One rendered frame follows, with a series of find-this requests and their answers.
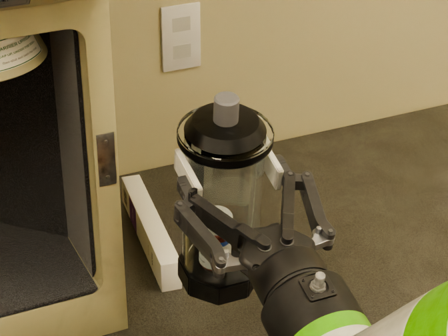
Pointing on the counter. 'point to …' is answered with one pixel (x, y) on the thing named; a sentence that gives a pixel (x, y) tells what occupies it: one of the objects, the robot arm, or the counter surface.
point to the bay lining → (47, 148)
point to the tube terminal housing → (85, 31)
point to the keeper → (106, 159)
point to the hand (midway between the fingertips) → (225, 163)
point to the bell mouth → (21, 55)
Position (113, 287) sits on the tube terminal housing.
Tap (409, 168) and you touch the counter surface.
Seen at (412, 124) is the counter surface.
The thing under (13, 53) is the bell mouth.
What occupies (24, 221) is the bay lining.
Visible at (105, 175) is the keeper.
